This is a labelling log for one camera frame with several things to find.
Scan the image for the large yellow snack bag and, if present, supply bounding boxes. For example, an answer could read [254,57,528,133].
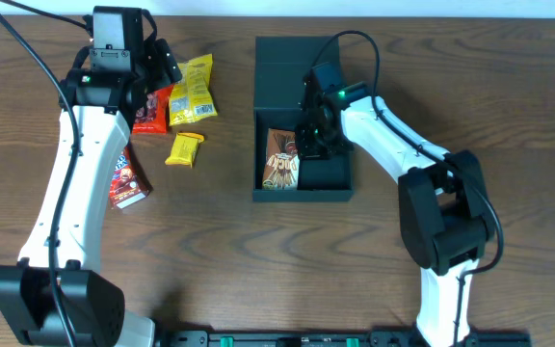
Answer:
[168,54,218,126]

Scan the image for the red Hello Panda box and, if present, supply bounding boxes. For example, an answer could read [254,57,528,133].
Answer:
[109,147,149,209]

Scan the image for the small yellow candy packet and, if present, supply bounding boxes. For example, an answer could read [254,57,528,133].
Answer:
[165,132,205,167]

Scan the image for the brown Pocky box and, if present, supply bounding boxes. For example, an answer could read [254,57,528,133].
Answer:
[262,129,300,190]

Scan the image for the black gift box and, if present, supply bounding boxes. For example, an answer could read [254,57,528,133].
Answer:
[252,37,354,202]

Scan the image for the red Hacks candy bag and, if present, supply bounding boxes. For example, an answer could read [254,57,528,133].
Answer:
[132,85,173,134]

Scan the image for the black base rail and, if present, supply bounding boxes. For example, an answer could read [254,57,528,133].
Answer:
[154,329,533,347]

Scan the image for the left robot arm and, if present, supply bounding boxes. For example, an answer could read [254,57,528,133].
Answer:
[0,39,181,346]

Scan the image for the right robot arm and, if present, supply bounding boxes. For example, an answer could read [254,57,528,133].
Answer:
[300,79,504,346]

